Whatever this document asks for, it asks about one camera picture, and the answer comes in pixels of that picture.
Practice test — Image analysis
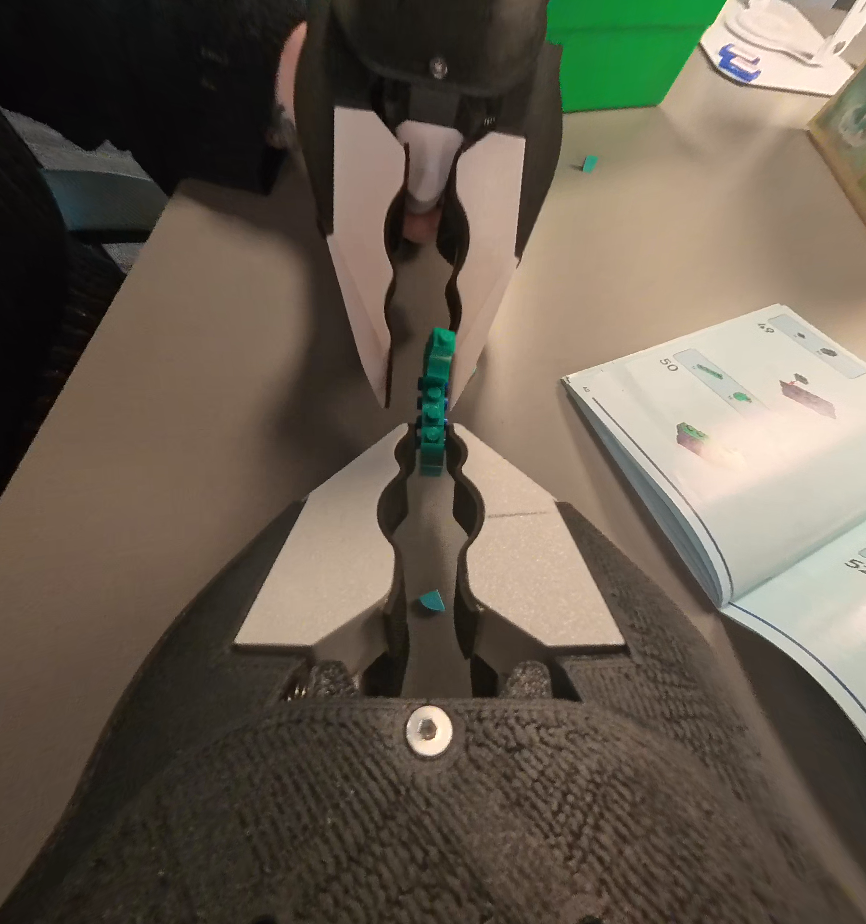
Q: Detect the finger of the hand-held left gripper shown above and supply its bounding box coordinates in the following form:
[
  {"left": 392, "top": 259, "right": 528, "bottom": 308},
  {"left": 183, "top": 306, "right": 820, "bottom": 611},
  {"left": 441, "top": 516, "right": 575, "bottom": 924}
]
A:
[
  {"left": 328, "top": 107, "right": 411, "bottom": 411},
  {"left": 444, "top": 133, "right": 528, "bottom": 407}
]

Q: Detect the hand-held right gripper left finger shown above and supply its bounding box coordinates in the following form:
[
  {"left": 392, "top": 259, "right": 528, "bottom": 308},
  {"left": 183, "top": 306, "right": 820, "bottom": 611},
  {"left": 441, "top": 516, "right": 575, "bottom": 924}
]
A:
[{"left": 234, "top": 424, "right": 412, "bottom": 680}]

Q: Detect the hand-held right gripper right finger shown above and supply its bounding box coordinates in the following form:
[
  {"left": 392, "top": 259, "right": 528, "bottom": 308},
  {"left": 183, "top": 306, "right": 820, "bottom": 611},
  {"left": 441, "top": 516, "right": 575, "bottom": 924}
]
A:
[{"left": 444, "top": 424, "right": 629, "bottom": 668}]

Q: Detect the green lego brick assembly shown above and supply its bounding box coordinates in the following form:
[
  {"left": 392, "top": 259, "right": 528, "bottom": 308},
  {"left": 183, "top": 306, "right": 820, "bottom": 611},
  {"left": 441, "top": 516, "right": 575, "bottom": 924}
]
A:
[{"left": 413, "top": 327, "right": 457, "bottom": 479}]

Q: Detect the person's left forearm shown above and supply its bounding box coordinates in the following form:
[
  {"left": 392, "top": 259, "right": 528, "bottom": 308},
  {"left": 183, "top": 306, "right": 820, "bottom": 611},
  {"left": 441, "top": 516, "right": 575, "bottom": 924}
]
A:
[{"left": 0, "top": 0, "right": 311, "bottom": 197}]

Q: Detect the blue lego brick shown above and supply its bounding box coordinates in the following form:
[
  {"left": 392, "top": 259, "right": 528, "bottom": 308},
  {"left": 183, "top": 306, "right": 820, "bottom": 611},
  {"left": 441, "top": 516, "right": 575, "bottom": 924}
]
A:
[{"left": 716, "top": 43, "right": 761, "bottom": 82}]

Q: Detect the yellow-edged lego set box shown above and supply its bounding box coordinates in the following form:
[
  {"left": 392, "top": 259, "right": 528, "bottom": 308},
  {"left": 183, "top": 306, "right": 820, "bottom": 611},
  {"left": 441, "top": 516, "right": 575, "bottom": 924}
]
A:
[{"left": 807, "top": 42, "right": 866, "bottom": 243}]

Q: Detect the person's left hand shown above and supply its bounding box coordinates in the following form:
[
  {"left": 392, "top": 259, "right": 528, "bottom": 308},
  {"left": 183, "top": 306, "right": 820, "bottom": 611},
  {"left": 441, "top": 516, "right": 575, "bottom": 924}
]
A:
[{"left": 276, "top": 22, "right": 311, "bottom": 153}]

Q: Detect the green plastic bin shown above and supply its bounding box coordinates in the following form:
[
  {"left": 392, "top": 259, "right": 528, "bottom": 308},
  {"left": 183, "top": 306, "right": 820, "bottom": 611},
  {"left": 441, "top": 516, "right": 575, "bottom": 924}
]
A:
[{"left": 545, "top": 0, "right": 727, "bottom": 114}]

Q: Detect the open light blue instruction booklet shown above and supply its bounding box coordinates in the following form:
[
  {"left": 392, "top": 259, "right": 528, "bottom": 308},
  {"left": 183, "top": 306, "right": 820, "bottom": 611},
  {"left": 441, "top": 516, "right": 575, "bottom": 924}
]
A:
[{"left": 560, "top": 303, "right": 866, "bottom": 795}]

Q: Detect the blue grey foam pad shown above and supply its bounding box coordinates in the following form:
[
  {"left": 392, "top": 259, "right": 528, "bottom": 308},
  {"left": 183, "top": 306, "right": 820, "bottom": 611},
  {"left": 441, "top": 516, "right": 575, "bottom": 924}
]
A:
[{"left": 0, "top": 104, "right": 168, "bottom": 233}]

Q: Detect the person's black knit clothing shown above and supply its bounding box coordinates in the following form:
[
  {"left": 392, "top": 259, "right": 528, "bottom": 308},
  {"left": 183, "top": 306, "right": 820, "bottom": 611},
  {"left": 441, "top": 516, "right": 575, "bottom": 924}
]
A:
[{"left": 0, "top": 85, "right": 129, "bottom": 546}]

